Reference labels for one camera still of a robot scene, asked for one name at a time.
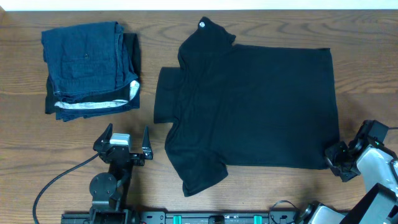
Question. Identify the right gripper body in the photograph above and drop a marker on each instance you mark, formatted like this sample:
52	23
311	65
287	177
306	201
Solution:
341	163

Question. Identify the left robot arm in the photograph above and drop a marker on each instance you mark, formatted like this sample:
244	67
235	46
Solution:
110	189

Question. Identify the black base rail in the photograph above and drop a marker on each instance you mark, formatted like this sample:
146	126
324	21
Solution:
179	218

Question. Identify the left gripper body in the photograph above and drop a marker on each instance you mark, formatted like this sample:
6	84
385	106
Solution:
137	162

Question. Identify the black t-shirt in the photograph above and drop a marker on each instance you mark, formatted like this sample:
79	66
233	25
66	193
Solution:
242	105

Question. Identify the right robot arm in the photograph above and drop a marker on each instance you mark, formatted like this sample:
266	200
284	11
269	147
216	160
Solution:
366	156

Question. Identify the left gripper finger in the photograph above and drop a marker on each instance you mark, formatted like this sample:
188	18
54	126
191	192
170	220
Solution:
146	146
104	139

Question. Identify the folded black garment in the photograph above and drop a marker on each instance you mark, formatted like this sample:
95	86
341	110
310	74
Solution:
118	101

